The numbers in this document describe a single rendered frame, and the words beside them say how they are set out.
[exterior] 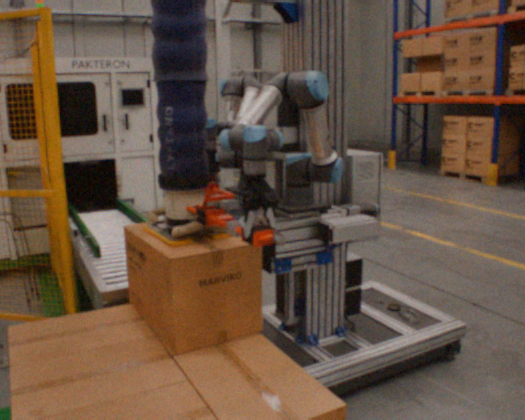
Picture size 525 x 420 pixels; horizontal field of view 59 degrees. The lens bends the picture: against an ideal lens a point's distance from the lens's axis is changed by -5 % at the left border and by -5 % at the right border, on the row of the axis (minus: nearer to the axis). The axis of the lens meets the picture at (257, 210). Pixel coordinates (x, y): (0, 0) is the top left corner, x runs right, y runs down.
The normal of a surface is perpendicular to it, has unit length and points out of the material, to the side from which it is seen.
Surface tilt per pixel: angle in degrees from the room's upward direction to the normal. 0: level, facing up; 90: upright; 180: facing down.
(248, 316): 90
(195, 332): 90
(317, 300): 90
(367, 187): 90
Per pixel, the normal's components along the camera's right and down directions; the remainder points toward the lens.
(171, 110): -0.25, 0.01
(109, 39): 0.46, 0.18
